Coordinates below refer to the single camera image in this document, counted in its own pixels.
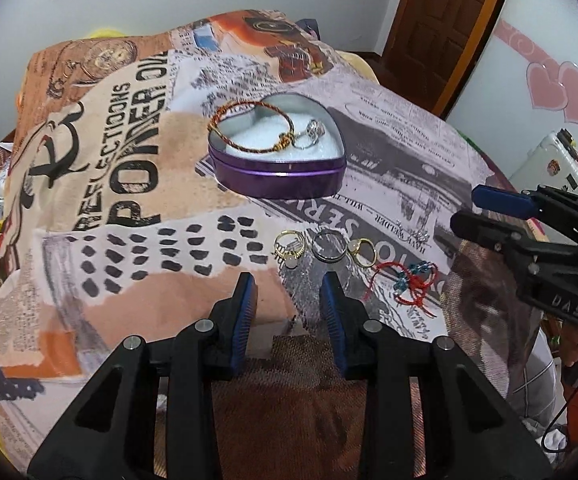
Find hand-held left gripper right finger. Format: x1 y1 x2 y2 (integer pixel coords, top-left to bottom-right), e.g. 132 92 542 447
320 270 556 480

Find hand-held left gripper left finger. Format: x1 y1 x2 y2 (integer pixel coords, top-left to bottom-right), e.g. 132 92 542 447
26 272 256 480

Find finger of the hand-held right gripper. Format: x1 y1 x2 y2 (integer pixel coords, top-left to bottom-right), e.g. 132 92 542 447
450 209 578 282
471 184 578 233

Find dark silver band ring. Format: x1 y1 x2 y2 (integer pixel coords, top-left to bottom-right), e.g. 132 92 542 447
311 230 348 264

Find thin gold ring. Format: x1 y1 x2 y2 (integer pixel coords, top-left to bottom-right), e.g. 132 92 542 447
347 237 378 267

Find gold ring with wide setting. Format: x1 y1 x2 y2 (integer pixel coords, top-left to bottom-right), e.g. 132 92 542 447
274 229 306 269

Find red string bracelet blue beads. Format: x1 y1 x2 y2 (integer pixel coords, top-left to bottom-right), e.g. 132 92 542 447
368 259 440 319

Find purple heart-shaped tin box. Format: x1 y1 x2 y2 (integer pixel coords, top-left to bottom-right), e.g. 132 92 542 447
207 93 347 200

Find person's right hand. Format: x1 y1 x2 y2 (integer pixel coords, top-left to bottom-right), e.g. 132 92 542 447
549 311 578 368

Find white hard case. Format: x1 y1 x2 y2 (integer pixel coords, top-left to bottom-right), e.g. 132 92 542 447
509 130 578 206

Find grey quilted cloth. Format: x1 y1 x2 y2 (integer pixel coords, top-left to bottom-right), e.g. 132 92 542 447
511 352 570 442

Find printed blanket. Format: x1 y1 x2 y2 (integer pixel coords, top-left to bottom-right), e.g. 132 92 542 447
0 9 550 480

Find brown wooden door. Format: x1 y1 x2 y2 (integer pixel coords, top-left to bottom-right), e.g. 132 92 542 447
381 0 513 119

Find black cable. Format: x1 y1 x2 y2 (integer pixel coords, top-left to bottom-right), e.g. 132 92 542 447
541 360 578 454

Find pink heart wall sticker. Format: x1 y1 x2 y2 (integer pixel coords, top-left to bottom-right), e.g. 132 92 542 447
498 17 578 127

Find gold and red braided bracelet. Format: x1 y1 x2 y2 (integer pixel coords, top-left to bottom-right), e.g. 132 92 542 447
208 99 294 153

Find silver ring with stone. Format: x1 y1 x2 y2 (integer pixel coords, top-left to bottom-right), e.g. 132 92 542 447
291 119 328 149

